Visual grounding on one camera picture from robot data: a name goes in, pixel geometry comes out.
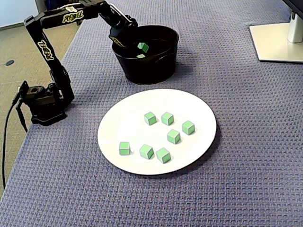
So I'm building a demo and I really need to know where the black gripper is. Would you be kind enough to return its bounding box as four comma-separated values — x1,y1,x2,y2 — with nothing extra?
106,10,149,52

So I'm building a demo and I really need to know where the black cable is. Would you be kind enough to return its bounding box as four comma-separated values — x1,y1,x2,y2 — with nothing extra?
15,101,28,133
1,93,22,190

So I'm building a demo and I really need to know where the silver monitor stand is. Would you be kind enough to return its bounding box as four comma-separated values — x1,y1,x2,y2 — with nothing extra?
249,10,303,63

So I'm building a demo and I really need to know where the black monitor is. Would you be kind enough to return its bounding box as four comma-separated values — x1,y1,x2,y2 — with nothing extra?
281,0,303,14

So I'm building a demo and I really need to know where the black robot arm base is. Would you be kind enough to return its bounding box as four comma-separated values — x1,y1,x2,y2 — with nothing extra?
15,80,69,126

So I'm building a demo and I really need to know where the black round container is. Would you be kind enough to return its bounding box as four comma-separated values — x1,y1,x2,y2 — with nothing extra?
111,25,180,85

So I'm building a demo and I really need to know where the blue bin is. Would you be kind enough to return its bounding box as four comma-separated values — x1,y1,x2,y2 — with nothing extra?
44,0,79,10

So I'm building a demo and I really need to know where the white round plate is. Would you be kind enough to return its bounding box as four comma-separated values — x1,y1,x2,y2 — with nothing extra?
97,88,218,176

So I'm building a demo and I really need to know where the blue woven table mat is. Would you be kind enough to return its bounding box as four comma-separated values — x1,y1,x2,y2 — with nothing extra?
0,0,303,227

